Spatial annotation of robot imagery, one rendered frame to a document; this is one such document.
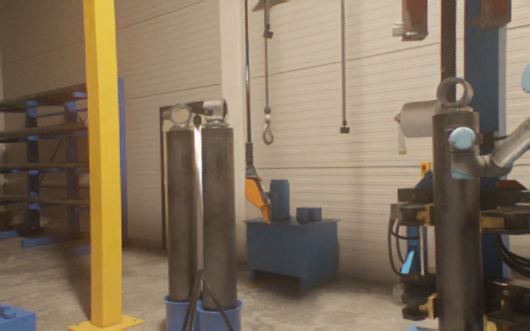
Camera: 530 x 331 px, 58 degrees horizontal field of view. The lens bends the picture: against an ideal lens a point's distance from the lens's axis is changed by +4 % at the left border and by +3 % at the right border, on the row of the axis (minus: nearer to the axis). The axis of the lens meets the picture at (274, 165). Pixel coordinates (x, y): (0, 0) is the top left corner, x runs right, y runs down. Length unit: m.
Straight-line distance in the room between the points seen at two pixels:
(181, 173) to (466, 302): 1.79
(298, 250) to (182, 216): 1.84
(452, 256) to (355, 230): 2.70
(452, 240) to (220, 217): 1.30
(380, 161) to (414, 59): 1.05
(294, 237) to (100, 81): 2.27
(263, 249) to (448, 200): 2.81
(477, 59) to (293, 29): 3.09
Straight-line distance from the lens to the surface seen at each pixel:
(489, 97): 2.92
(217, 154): 2.82
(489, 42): 2.97
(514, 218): 2.40
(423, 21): 2.55
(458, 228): 2.47
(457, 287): 2.52
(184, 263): 3.12
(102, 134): 3.84
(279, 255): 4.79
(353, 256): 5.17
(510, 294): 2.74
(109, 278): 3.94
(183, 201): 3.06
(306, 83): 5.44
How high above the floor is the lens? 1.24
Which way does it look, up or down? level
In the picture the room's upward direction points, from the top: 1 degrees counter-clockwise
